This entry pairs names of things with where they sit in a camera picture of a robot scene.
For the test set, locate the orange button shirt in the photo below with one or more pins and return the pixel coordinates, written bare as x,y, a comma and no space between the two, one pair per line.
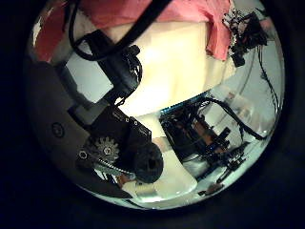
190,16

